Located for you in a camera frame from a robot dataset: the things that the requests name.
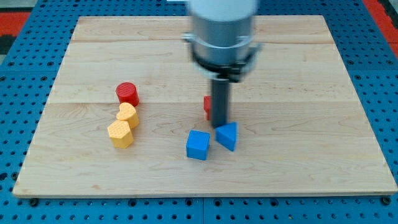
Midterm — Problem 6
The red cylinder block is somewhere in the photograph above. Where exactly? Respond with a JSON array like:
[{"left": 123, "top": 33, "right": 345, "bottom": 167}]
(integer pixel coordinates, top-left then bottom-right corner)
[{"left": 115, "top": 82, "right": 139, "bottom": 106}]

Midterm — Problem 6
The yellow hexagon block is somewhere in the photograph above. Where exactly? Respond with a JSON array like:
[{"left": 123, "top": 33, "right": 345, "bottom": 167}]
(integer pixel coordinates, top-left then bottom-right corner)
[{"left": 107, "top": 120, "right": 134, "bottom": 149}]

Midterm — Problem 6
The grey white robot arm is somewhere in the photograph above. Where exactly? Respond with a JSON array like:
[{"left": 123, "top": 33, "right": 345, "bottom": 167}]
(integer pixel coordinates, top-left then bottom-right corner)
[{"left": 183, "top": 0, "right": 261, "bottom": 128}]

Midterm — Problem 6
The blue cube block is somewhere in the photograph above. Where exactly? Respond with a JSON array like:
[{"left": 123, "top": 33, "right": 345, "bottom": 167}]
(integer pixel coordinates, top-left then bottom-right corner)
[{"left": 186, "top": 129, "right": 210, "bottom": 161}]

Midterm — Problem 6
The red star block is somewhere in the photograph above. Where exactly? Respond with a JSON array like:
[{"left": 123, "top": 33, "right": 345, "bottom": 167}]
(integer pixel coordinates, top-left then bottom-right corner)
[{"left": 203, "top": 95, "right": 211, "bottom": 121}]

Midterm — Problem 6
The yellow heart block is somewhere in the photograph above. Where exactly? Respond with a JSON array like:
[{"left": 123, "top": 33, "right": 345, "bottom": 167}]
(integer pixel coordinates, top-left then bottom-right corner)
[{"left": 116, "top": 103, "right": 139, "bottom": 129}]

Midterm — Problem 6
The light wooden board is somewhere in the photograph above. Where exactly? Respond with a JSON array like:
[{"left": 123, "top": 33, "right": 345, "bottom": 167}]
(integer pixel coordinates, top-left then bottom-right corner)
[{"left": 12, "top": 16, "right": 397, "bottom": 198}]

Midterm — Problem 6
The blue triangle block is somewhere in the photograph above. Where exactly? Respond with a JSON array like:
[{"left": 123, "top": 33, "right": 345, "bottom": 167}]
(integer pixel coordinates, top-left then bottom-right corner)
[{"left": 215, "top": 122, "right": 238, "bottom": 151}]

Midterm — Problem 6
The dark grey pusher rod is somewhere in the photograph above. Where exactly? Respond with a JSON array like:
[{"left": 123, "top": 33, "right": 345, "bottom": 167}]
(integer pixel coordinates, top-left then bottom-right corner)
[{"left": 210, "top": 80, "right": 229, "bottom": 128}]

